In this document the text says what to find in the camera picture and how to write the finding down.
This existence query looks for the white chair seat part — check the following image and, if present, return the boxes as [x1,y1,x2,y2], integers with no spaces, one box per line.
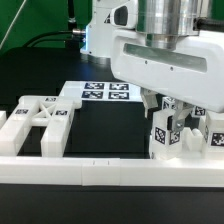
[148,126,224,160]

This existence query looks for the white fence bar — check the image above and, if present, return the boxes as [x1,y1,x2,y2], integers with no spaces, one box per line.
[0,111,6,129]
[0,157,224,187]

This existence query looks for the black cable with connector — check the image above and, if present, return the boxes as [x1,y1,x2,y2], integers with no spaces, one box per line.
[22,29,87,48]

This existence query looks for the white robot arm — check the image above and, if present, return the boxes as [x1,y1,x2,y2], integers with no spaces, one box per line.
[81,0,224,131]

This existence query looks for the white left fence bar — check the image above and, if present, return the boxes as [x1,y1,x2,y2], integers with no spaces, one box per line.
[0,111,6,129]

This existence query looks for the black vertical post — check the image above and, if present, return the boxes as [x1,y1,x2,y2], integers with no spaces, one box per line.
[67,0,76,23]

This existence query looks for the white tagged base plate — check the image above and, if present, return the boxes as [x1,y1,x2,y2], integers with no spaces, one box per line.
[60,81,141,102]

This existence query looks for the white front fence bar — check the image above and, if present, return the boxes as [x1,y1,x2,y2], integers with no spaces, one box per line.
[0,157,224,187]

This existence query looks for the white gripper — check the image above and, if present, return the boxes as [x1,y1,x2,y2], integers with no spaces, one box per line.
[110,0,224,132]

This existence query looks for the white chair back frame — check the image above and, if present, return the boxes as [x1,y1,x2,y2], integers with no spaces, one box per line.
[0,95,82,158]

